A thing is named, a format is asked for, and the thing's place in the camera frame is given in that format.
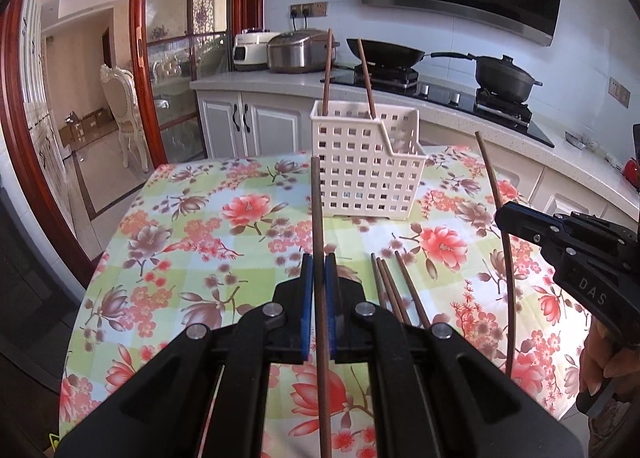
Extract red-brown wooden door frame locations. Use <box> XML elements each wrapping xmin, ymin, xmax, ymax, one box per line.
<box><xmin>0</xmin><ymin>0</ymin><xmax>108</xmax><ymax>284</ymax></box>

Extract person's right hand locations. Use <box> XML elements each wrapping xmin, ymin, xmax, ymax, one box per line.
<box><xmin>577</xmin><ymin>323</ymin><xmax>640</xmax><ymax>399</ymax></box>

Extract gold wall socket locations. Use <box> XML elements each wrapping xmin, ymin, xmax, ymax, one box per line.
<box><xmin>290</xmin><ymin>1</ymin><xmax>328</xmax><ymax>19</ymax></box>

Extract white plastic utensil basket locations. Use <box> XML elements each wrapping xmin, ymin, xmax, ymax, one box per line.
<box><xmin>310</xmin><ymin>99</ymin><xmax>427</xmax><ymax>219</ymax></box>

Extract silver rice cooker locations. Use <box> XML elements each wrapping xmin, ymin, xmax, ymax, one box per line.
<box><xmin>266</xmin><ymin>29</ymin><xmax>341</xmax><ymax>75</ymax></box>

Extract black pot with lid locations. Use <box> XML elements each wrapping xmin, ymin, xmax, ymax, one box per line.
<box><xmin>470</xmin><ymin>54</ymin><xmax>543</xmax><ymax>104</ymax></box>

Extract cardboard box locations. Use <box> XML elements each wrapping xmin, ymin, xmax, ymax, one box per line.
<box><xmin>59</xmin><ymin>120</ymin><xmax>86</xmax><ymax>144</ymax></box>
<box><xmin>82</xmin><ymin>110</ymin><xmax>113</xmax><ymax>131</ymax></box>

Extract gold wall switch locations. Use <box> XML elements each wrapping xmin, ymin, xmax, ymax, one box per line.
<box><xmin>608</xmin><ymin>78</ymin><xmax>632</xmax><ymax>106</ymax></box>

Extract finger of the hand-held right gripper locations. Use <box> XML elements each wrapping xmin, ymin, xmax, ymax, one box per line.
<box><xmin>495</xmin><ymin>210</ymin><xmax>568</xmax><ymax>264</ymax></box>
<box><xmin>500</xmin><ymin>202</ymin><xmax>576</xmax><ymax>234</ymax></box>

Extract white stone countertop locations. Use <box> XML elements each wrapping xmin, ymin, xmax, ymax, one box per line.
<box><xmin>189</xmin><ymin>68</ymin><xmax>640</xmax><ymax>219</ymax></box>

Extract person's right forearm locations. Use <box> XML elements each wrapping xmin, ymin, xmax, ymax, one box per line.
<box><xmin>587</xmin><ymin>368</ymin><xmax>640</xmax><ymax>458</ymax></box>

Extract white panelled wardrobe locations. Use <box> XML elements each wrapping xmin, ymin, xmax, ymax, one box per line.
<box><xmin>20</xmin><ymin>0</ymin><xmax>68</xmax><ymax>199</ymax></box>

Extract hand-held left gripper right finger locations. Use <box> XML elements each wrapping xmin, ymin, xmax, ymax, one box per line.
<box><xmin>324</xmin><ymin>253</ymin><xmax>586</xmax><ymax>458</ymax></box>

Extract ornate white chair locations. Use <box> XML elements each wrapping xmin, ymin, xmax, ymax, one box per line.
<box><xmin>99</xmin><ymin>63</ymin><xmax>151</xmax><ymax>174</ymax></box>

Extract floral tablecloth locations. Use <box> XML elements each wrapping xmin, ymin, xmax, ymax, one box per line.
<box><xmin>59</xmin><ymin>145</ymin><xmax>593</xmax><ymax>458</ymax></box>

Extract white lower cabinets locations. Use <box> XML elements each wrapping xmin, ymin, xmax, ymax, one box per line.
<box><xmin>196</xmin><ymin>88</ymin><xmax>631</xmax><ymax>239</ymax></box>

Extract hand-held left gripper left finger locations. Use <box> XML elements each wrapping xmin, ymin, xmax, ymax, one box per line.
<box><xmin>54</xmin><ymin>253</ymin><xmax>316</xmax><ymax>458</ymax></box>

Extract white electric cooker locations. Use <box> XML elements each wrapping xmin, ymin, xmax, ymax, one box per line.
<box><xmin>232</xmin><ymin>28</ymin><xmax>281</xmax><ymax>73</ymax></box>

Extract black glass gas hob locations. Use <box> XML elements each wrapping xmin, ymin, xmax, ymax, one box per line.
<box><xmin>320</xmin><ymin>63</ymin><xmax>555</xmax><ymax>149</ymax></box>

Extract black wok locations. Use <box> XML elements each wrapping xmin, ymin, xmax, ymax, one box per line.
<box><xmin>346</xmin><ymin>38</ymin><xmax>473</xmax><ymax>70</ymax></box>

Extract dark grey refrigerator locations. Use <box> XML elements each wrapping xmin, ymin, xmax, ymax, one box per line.
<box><xmin>0</xmin><ymin>178</ymin><xmax>96</xmax><ymax>458</ymax></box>

